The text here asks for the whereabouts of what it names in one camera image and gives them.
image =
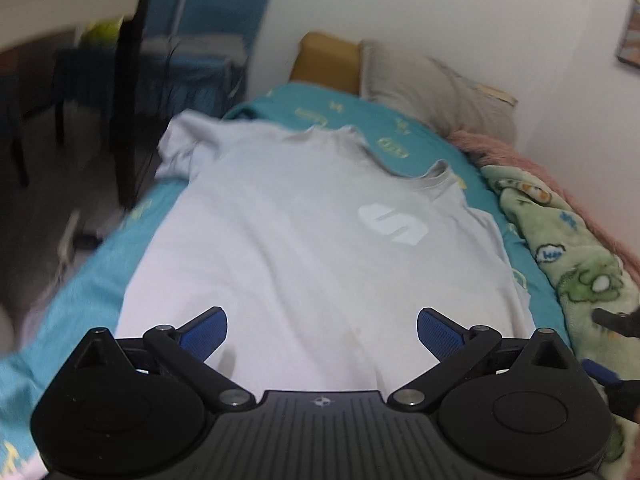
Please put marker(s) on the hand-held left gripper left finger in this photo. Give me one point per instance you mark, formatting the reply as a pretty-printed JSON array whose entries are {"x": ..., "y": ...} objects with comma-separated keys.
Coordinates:
[{"x": 204, "y": 334}]

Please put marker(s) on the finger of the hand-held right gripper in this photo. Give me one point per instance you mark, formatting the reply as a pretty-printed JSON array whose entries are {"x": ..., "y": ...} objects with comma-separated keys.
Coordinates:
[
  {"x": 616, "y": 321},
  {"x": 600, "y": 372}
]

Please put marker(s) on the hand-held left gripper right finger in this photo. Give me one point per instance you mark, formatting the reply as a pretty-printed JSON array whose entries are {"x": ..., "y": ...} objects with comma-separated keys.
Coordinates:
[{"x": 440, "y": 334}]

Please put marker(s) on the white t-shirt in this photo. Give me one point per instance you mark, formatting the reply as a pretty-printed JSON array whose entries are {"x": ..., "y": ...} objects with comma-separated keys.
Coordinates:
[{"x": 280, "y": 240}]

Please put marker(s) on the green cartoon printed blanket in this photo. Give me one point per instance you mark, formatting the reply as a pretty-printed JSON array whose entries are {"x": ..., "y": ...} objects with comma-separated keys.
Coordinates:
[{"x": 565, "y": 240}]

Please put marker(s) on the pink fluffy blanket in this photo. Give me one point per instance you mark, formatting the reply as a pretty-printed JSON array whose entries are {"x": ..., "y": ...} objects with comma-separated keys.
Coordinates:
[{"x": 525, "y": 160}]

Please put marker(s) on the teal printed bed sheet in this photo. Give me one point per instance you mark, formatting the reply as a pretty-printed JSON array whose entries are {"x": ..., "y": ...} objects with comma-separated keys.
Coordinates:
[{"x": 350, "y": 110}]

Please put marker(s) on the grey pillow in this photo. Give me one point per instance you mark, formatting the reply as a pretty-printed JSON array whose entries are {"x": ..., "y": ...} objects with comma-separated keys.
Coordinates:
[{"x": 425, "y": 87}]

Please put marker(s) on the blue chair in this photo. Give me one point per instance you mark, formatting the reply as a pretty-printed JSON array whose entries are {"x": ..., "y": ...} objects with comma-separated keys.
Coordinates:
[{"x": 200, "y": 35}]

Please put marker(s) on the yellow-green object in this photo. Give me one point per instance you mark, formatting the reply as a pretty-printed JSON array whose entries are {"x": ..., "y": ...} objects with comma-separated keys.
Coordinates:
[{"x": 102, "y": 30}]

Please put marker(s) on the framed wall picture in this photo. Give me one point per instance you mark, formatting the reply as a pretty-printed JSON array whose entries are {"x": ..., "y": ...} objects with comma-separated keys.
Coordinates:
[{"x": 629, "y": 35}]

